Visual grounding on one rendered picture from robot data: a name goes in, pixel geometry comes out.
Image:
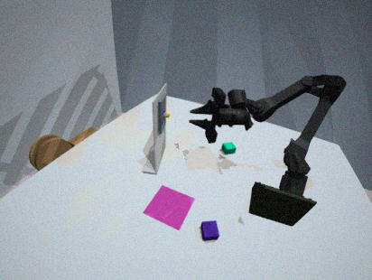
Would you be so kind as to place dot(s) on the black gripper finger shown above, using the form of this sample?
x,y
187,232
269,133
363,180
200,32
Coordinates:
x,y
202,123
207,109

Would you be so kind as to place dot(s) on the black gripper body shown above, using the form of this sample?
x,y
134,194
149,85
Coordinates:
x,y
222,116

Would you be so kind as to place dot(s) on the magenta flat square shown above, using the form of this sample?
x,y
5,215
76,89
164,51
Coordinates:
x,y
170,207

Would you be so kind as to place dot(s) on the purple block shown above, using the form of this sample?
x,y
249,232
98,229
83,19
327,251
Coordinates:
x,y
209,230

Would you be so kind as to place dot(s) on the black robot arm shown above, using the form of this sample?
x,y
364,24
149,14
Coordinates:
x,y
294,179

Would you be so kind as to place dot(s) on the small green block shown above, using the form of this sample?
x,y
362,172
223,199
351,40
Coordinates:
x,y
228,148

